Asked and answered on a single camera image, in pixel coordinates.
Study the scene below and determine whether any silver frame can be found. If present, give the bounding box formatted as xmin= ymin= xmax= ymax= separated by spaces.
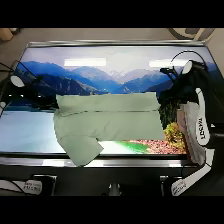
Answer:
xmin=0 ymin=39 xmax=224 ymax=197

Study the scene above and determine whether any black cable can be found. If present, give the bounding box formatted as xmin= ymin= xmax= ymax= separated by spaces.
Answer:
xmin=170 ymin=49 xmax=205 ymax=70

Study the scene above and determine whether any pale green shirt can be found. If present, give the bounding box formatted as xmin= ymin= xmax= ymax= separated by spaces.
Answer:
xmin=52 ymin=91 xmax=166 ymax=168

